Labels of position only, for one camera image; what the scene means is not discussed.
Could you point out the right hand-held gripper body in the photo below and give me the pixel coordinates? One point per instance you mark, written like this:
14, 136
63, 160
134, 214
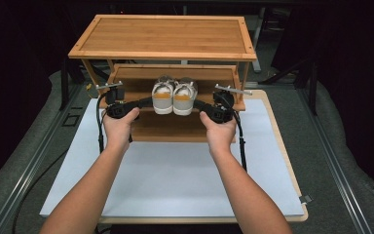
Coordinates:
222, 112

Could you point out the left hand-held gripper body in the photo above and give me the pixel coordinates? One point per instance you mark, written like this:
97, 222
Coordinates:
118, 109

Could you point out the beige white sneaker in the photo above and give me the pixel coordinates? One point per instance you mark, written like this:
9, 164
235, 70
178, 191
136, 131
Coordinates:
183, 102
163, 100

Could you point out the three-tier bamboo shoe rack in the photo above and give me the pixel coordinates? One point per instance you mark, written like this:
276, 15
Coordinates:
162, 37

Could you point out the person's left hand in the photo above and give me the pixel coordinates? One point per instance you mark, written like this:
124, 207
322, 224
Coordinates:
118, 131

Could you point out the person's right hand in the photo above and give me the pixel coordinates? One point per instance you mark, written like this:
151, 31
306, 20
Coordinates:
220, 138

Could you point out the small yellow tag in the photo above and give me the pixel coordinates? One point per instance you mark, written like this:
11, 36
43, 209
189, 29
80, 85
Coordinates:
88, 86

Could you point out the white metal stand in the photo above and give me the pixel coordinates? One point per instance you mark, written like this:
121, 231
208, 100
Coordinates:
258, 42

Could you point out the white table sheet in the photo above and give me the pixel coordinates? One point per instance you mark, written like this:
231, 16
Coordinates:
172, 182

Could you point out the black stand legs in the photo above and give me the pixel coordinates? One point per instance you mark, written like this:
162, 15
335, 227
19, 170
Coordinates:
312, 94

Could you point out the small metal clip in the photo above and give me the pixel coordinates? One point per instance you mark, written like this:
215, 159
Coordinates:
306, 199

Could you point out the black upright post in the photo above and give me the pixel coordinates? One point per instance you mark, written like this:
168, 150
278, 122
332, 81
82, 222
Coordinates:
64, 87

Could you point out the grey metal rail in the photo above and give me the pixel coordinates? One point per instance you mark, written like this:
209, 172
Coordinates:
334, 162
22, 175

